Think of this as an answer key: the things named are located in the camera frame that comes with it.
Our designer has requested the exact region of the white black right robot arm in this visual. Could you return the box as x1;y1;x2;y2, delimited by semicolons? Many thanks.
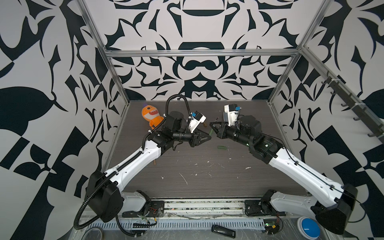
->
210;116;358;235

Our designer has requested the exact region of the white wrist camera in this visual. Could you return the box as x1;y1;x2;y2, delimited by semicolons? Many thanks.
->
223;104;241;127
188;111;206;133

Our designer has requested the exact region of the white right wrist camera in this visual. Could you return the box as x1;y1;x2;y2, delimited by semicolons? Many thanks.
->
223;104;241;127

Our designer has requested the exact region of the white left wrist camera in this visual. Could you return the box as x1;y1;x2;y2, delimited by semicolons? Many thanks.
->
188;111;206;133

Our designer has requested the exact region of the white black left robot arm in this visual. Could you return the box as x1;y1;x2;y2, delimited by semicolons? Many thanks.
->
73;95;211;230

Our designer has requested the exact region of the orange shark plush toy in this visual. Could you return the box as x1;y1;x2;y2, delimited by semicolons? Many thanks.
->
142;105;164;130

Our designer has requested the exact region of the grey slotted cable duct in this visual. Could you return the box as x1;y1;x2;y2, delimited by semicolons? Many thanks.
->
89;218;265;231

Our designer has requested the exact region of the black remote device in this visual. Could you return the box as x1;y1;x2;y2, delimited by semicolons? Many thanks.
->
211;225;236;239

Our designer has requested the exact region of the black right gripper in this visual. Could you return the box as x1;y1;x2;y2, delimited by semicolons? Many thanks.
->
210;121;255;150

